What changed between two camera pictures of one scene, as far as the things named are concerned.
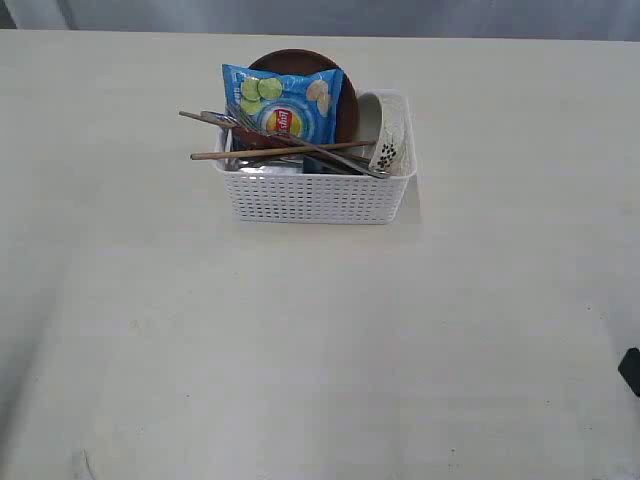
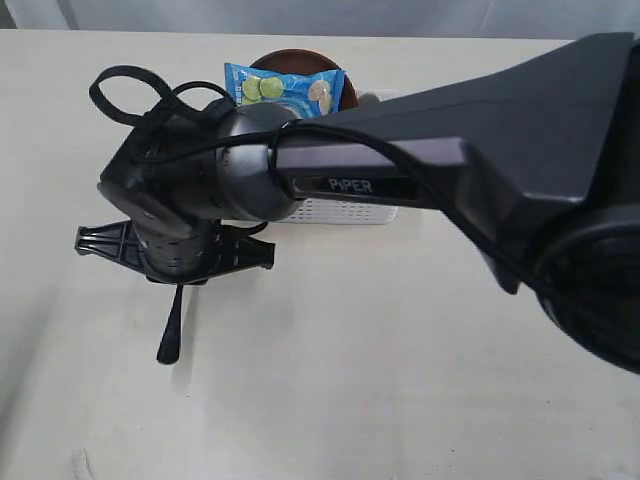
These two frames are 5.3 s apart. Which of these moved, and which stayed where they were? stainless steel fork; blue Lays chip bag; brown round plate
Moved: stainless steel fork
Stayed: blue Lays chip bag; brown round plate
